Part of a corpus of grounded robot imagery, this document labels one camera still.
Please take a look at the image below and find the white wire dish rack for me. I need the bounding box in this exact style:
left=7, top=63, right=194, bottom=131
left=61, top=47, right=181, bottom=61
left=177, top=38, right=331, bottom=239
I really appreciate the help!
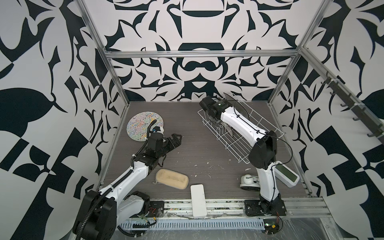
left=198, top=99, right=284, bottom=164

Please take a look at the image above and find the white rectangular box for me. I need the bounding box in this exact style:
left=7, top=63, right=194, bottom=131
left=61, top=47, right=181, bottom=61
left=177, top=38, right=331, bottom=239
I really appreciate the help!
left=190, top=184, right=207, bottom=219

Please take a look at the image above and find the colourful speckled round plate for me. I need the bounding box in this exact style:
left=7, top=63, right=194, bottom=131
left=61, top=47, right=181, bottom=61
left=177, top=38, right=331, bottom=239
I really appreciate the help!
left=126, top=111, right=164, bottom=142

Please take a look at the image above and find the wall hook rail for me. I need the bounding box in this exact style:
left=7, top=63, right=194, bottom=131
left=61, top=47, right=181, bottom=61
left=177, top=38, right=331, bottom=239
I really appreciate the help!
left=320, top=71, right=384, bottom=139

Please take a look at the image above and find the white scale with display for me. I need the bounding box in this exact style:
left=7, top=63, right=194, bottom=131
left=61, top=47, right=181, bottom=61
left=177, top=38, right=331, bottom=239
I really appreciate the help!
left=274, top=161, right=300, bottom=188

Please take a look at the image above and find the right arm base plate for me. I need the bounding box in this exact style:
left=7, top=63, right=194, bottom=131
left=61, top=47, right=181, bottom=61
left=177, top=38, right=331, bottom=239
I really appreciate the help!
left=244, top=198, right=287, bottom=217

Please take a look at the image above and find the dark glass plate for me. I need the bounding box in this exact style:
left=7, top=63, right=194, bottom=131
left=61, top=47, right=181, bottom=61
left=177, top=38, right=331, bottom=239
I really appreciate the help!
left=224, top=93, right=250, bottom=120

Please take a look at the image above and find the beige sponge case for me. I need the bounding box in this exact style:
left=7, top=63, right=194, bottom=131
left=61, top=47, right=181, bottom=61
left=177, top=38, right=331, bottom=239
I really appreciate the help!
left=155, top=169, right=189, bottom=190

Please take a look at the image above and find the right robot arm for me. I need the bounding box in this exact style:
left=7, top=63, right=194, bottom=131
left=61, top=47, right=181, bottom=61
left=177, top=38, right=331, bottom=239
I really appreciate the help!
left=198, top=96, right=300, bottom=216

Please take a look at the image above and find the white slotted cable duct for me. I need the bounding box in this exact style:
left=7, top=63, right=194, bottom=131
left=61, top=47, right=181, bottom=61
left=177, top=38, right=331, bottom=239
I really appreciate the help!
left=120, top=219, right=265, bottom=231

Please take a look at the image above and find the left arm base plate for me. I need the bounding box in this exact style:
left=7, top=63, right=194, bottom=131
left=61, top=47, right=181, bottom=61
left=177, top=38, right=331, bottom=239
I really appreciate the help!
left=146, top=201, right=165, bottom=218

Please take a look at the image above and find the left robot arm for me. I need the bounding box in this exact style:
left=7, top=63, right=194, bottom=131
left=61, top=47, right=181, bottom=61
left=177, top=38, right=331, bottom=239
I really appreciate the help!
left=72, top=120, right=183, bottom=240

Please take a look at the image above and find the white round gadget black base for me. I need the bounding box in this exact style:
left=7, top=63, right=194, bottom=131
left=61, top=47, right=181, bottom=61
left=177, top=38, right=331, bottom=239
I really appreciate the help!
left=240, top=174, right=261, bottom=192

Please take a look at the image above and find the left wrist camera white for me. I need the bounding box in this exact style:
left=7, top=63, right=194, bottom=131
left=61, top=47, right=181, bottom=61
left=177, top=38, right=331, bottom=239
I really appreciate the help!
left=151, top=126, right=164, bottom=135

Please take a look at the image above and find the white square plate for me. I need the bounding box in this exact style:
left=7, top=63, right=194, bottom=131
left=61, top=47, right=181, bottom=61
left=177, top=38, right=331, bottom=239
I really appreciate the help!
left=209, top=117, right=234, bottom=137

